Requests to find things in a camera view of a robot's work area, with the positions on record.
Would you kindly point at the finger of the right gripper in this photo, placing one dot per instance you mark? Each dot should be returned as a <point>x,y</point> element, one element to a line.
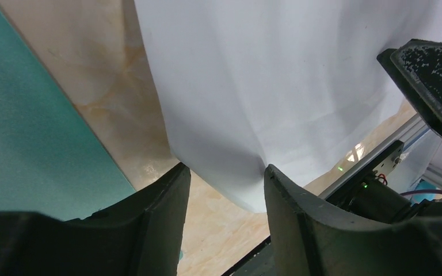
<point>416,69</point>

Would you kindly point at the aluminium frame rail front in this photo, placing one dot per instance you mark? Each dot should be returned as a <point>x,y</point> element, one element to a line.
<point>410,153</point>

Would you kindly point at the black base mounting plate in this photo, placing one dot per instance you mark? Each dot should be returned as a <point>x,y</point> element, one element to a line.
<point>259,261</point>

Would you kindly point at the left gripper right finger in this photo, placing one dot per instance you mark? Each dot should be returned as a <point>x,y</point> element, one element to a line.
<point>310,236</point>

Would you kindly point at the white paper sheet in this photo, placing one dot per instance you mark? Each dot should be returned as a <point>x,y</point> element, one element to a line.
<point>297,84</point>

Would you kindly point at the green file folder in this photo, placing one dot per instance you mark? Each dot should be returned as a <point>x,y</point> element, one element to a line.
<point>50,160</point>

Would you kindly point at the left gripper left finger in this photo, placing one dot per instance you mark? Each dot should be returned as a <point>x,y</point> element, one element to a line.
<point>139,235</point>

